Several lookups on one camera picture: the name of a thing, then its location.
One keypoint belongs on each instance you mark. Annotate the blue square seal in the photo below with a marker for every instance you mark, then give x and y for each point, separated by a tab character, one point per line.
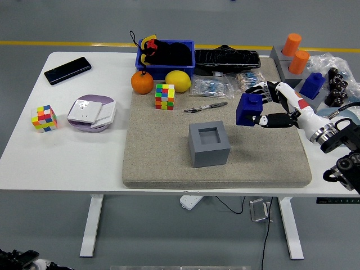
311	85
247	109

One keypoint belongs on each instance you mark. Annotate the purple tray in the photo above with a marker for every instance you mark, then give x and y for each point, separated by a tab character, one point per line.
92	98

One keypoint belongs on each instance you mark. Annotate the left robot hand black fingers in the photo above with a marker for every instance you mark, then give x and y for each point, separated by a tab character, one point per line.
17	260

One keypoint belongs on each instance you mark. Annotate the black table control panel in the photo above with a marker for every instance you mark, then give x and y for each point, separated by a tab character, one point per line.
337	200

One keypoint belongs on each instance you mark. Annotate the black silver pen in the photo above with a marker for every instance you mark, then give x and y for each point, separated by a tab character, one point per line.
206	107

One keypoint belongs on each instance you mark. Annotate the grey-brown mat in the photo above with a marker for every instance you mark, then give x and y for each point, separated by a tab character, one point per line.
253	152

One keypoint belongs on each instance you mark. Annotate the yellow lemon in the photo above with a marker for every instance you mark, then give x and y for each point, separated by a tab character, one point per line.
177	81

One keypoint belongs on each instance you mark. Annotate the grey seal holder block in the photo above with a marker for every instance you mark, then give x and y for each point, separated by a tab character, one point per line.
209	156
277	54
289	78
316	102

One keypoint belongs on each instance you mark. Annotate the blue plastic bin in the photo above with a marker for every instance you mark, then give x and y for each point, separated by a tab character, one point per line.
157	71

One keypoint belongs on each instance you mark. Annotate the twisted rubik's cube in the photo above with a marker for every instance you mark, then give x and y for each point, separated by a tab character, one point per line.
44	119

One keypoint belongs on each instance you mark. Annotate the orange cylinder seal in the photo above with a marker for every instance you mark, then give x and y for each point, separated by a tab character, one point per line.
291	44
299	62

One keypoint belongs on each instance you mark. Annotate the light blue tray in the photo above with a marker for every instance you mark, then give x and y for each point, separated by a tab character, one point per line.
326	112

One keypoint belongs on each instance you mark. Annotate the scrambled rubik's cube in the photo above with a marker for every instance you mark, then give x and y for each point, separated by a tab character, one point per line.
164	97

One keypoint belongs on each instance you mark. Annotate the silver metal bracket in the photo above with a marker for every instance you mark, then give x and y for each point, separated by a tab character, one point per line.
258	211

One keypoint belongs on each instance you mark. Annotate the black smartphone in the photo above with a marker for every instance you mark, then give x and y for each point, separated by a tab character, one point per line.
67	71

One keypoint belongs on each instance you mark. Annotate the white power strip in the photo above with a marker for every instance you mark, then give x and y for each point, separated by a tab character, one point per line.
191	202

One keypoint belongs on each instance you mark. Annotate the yellow red toy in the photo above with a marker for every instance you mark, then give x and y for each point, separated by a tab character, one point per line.
146	40

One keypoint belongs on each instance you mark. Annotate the bag of blue resistors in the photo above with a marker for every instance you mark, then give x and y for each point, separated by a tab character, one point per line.
211	87
249	78

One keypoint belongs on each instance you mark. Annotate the clear plastic bag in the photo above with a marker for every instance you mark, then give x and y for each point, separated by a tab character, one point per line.
323	60

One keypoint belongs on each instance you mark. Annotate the orange fruit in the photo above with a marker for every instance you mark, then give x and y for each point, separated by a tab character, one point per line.
142	83

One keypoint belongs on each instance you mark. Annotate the cluster of black knobs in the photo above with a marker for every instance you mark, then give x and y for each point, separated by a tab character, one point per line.
337	87

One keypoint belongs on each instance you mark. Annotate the white switch panel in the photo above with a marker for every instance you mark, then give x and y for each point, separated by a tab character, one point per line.
107	112

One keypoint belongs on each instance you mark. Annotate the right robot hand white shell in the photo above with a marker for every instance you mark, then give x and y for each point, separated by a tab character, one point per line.
298	109

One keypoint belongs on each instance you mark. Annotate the black keyboard in plastic wrap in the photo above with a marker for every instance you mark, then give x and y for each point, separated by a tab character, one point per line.
227	60

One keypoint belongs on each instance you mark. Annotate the white table leg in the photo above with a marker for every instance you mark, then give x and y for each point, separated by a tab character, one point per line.
91	225
291	227

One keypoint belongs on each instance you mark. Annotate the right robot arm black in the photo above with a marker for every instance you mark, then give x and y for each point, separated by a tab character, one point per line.
336	140

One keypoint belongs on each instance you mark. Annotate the white wall socket panel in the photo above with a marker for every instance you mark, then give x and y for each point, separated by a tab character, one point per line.
84	111

